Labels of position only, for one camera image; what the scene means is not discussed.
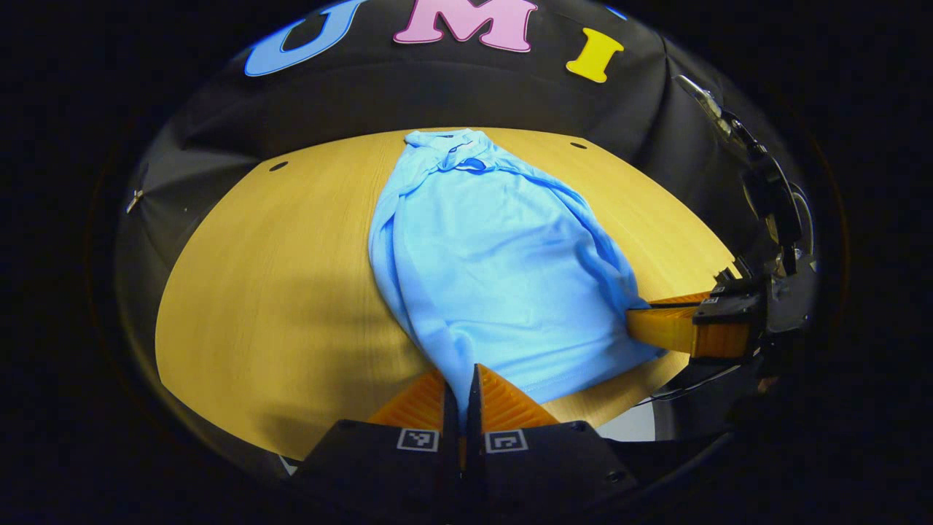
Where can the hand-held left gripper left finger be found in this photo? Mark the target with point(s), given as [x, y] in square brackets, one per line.
[408, 459]

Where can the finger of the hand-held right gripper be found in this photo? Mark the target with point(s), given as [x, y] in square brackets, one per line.
[678, 328]

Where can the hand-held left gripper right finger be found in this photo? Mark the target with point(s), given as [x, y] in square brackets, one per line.
[532, 459]

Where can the light blue T-shirt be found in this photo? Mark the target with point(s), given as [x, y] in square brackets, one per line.
[496, 277]

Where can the black backdrop cloth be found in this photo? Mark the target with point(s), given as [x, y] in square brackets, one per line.
[452, 95]

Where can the small silver cloth clip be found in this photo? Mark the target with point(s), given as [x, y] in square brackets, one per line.
[133, 198]

